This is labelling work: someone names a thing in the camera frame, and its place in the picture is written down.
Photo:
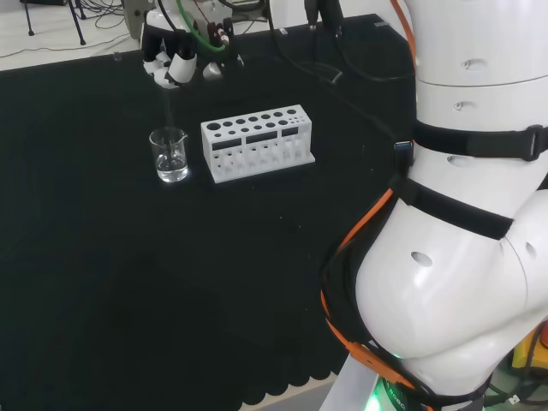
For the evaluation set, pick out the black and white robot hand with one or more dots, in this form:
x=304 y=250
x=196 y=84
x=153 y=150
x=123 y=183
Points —
x=180 y=64

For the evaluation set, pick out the clear glass rod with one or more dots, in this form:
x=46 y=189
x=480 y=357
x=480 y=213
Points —
x=168 y=111

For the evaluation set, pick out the clear glass beaker with water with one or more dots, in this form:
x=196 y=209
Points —
x=169 y=160

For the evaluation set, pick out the white test tube rack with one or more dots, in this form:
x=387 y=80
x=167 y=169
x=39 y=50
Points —
x=257 y=141

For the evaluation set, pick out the grey metal box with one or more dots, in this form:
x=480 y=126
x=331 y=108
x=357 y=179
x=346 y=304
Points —
x=132 y=17

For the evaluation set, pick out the thin black tripod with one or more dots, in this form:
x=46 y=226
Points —
x=79 y=25

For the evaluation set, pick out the black bench cloth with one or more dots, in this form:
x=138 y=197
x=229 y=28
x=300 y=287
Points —
x=128 y=257

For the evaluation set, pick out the grey tape strip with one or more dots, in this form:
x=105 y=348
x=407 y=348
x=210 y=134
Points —
x=380 y=25

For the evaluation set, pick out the blue USB plug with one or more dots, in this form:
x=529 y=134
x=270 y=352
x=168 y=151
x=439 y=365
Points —
x=403 y=145

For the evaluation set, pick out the yellow stop button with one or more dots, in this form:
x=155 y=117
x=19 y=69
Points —
x=524 y=353

